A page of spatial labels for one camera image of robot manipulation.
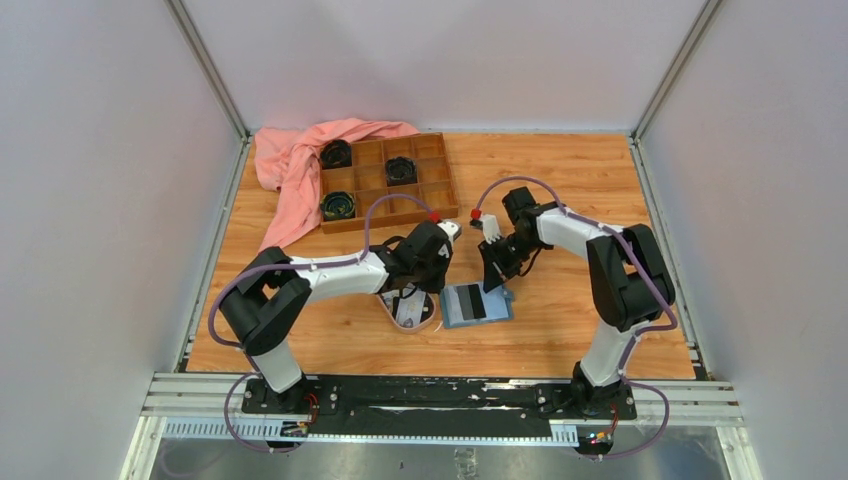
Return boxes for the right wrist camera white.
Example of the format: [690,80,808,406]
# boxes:
[469,208,503,244]

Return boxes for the rolled black tie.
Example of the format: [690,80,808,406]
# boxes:
[319,139,353,170]

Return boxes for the dark grey card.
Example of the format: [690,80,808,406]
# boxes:
[455,283,486,321]

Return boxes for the teal leather card holder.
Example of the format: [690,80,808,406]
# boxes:
[439,282,515,329]

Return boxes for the wooden compartment tray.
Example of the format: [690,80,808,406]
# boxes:
[319,133,459,233]

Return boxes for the aluminium frame rail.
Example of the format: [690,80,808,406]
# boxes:
[120,373,761,479]

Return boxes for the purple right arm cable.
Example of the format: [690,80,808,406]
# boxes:
[475,175,680,461]

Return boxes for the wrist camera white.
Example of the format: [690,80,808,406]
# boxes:
[429,212,462,246]
[469,208,503,244]

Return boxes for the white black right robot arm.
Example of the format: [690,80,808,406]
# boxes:
[470,187,675,418]

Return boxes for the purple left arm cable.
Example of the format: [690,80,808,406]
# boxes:
[207,193,439,456]

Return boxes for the rolled dark dotted tie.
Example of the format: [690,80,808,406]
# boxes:
[384,156,418,187]

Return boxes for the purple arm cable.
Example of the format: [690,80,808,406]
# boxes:
[207,193,439,456]
[475,175,680,461]

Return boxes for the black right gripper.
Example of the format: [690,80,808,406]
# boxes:
[478,232,542,293]

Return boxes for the pink cloth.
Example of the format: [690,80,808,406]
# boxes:
[254,118,419,250]

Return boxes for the pink oval card tray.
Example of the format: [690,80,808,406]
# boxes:
[377,285,436,334]

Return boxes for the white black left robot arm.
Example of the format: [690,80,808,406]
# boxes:
[211,220,462,413]

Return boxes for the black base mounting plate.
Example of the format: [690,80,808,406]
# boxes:
[240,375,637,438]

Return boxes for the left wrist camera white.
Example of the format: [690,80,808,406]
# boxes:
[429,212,462,246]

